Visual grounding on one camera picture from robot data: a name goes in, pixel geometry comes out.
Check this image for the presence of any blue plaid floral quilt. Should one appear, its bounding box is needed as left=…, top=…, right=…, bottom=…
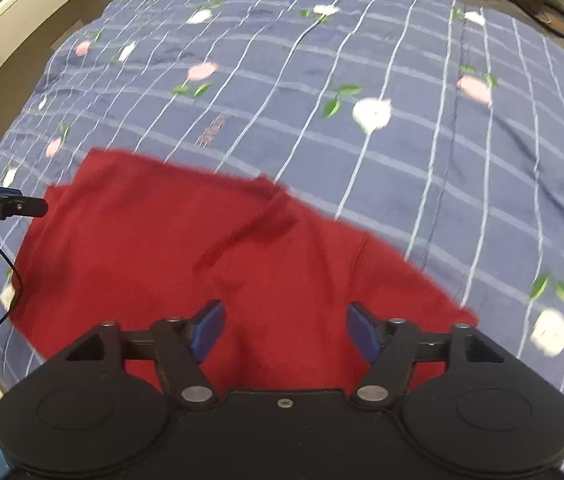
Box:
left=0, top=0, right=564, bottom=480

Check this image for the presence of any red knit sweater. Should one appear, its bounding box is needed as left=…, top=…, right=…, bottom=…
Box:
left=12, top=150, right=476, bottom=391

